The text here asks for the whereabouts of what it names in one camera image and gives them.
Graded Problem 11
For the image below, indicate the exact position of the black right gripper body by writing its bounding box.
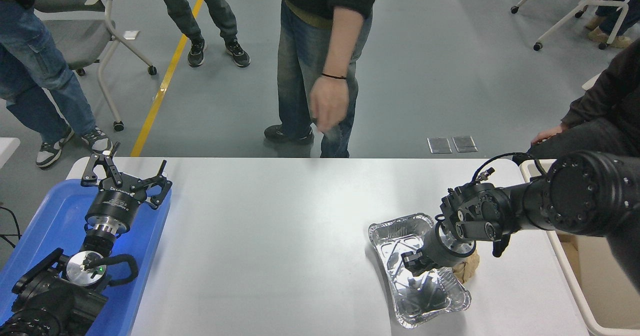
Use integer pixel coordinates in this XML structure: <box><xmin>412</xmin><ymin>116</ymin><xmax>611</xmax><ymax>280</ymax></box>
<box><xmin>416</xmin><ymin>223</ymin><xmax>477</xmax><ymax>273</ymax></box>

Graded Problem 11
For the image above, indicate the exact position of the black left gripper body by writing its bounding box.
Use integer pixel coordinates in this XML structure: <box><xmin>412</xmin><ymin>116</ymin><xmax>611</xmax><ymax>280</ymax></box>
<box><xmin>85</xmin><ymin>178</ymin><xmax>149</xmax><ymax>227</ymax></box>

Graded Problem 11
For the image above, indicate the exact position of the silver foil tray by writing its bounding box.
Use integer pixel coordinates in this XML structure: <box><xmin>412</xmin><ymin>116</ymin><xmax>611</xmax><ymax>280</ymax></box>
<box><xmin>368</xmin><ymin>213</ymin><xmax>472</xmax><ymax>329</ymax></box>

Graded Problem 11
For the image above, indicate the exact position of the metal floor plate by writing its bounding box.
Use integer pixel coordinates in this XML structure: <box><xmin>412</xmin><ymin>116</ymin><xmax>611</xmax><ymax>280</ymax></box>
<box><xmin>452</xmin><ymin>135</ymin><xmax>479</xmax><ymax>153</ymax></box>
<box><xmin>427</xmin><ymin>137</ymin><xmax>453</xmax><ymax>154</ymax></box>

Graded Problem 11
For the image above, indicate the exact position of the person's hand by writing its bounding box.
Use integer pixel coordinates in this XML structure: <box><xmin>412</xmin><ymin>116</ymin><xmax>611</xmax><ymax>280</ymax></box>
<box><xmin>309</xmin><ymin>76</ymin><xmax>350</xmax><ymax>133</ymax></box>
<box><xmin>531</xmin><ymin>124</ymin><xmax>570</xmax><ymax>146</ymax></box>

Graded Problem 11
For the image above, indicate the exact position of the crumpled tan paper ball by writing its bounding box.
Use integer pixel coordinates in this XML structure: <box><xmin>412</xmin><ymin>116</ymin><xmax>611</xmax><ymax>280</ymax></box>
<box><xmin>452</xmin><ymin>250</ymin><xmax>481</xmax><ymax>284</ymax></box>

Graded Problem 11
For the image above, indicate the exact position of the blue plastic tray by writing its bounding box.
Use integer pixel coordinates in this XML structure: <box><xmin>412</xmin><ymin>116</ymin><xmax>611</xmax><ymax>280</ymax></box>
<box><xmin>0</xmin><ymin>178</ymin><xmax>172</xmax><ymax>336</ymax></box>

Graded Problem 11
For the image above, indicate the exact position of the white side table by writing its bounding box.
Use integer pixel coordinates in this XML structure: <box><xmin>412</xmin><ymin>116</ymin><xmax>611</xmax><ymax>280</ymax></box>
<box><xmin>0</xmin><ymin>137</ymin><xmax>21</xmax><ymax>170</ymax></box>

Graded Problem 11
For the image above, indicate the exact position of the person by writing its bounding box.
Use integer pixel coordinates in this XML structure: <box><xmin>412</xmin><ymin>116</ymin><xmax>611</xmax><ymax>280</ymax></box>
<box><xmin>264</xmin><ymin>0</ymin><xmax>383</xmax><ymax>159</ymax></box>
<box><xmin>0</xmin><ymin>0</ymin><xmax>113</xmax><ymax>169</ymax></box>
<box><xmin>585</xmin><ymin>0</ymin><xmax>640</xmax><ymax>49</ymax></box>
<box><xmin>150</xmin><ymin>0</ymin><xmax>251</xmax><ymax>68</ymax></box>
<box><xmin>529</xmin><ymin>38</ymin><xmax>640</xmax><ymax>160</ymax></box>

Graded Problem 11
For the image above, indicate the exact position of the grey office chair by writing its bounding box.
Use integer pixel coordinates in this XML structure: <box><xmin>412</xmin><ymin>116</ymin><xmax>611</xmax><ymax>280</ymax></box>
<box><xmin>34</xmin><ymin>0</ymin><xmax>158</xmax><ymax>132</ymax></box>

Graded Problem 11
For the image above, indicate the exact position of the large pale bin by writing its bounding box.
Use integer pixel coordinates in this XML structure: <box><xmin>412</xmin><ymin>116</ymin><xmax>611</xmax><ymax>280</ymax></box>
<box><xmin>519</xmin><ymin>158</ymin><xmax>640</xmax><ymax>336</ymax></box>

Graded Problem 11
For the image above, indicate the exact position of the black cable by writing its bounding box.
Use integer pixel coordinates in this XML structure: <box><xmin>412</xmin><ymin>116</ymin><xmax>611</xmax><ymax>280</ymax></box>
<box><xmin>0</xmin><ymin>205</ymin><xmax>22</xmax><ymax>250</ymax></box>

